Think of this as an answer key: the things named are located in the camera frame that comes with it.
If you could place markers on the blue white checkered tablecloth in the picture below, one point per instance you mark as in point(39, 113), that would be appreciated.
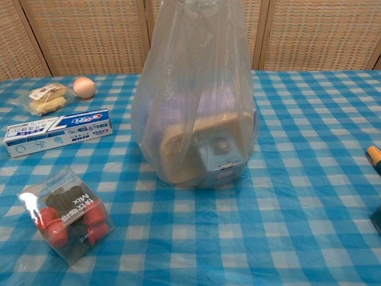
point(268, 208)

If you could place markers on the white blue toothpaste box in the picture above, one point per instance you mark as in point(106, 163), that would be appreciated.
point(59, 131)

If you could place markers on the woven bamboo folding screen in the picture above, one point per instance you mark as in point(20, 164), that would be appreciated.
point(89, 35)

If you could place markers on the purple soft pack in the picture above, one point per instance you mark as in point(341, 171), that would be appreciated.
point(172, 113)

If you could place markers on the red black packaged item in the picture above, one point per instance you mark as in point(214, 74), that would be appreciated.
point(68, 214)

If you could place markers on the translucent plastic bag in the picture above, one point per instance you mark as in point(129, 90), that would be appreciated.
point(178, 89)

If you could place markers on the teal lint roller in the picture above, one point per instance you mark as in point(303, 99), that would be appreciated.
point(375, 155)

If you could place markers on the light blue carton box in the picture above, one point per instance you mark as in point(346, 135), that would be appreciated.
point(223, 175)

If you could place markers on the pastries in clear wrapper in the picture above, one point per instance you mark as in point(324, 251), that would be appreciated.
point(44, 98)

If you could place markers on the brown egg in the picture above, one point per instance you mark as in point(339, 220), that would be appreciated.
point(84, 87)

